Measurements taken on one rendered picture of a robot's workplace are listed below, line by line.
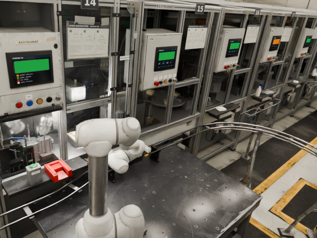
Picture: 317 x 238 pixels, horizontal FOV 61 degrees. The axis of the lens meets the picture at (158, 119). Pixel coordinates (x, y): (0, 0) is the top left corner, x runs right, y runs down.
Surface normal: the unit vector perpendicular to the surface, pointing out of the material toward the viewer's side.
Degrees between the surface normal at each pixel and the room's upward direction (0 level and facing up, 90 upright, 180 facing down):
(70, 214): 0
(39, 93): 90
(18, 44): 90
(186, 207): 0
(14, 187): 0
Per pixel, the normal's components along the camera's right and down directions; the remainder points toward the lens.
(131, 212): 0.21, -0.90
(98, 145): 0.26, 0.46
